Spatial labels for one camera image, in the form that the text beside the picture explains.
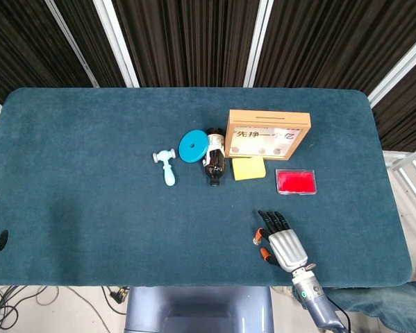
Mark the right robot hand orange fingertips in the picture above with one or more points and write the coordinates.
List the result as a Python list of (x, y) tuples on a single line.
[(287, 249)]

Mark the yellow sponge green base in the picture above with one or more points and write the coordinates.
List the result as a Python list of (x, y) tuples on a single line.
[(249, 169)]

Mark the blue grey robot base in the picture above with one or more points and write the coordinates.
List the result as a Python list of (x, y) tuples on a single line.
[(197, 308)]

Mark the wooden coin box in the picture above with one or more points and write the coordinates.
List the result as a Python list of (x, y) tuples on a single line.
[(266, 119)]

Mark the red clear plastic card case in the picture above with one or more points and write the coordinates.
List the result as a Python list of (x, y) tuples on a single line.
[(295, 182)]

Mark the blue denim cloth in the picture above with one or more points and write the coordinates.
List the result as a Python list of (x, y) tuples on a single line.
[(384, 301)]

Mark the brown glass bottle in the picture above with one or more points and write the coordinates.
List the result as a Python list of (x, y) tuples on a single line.
[(214, 163)]

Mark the teal velvet tablecloth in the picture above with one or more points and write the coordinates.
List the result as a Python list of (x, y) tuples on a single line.
[(124, 215)]

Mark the blue round disc with hole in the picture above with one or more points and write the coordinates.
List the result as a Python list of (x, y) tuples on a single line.
[(190, 151)]

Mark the light blue toy hammer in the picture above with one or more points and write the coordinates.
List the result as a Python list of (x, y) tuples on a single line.
[(167, 173)]

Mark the black power plug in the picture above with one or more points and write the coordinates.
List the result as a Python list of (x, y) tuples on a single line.
[(118, 295)]

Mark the dark brown pleated curtain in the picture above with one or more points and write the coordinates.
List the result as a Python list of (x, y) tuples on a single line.
[(193, 41)]

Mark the white metal frame rack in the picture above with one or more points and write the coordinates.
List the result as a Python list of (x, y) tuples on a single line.
[(409, 163)]

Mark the thin grey metal post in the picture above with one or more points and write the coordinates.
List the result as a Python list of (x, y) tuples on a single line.
[(73, 44)]

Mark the white metal post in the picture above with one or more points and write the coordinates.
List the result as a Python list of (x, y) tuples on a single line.
[(116, 43), (258, 43), (398, 71)]

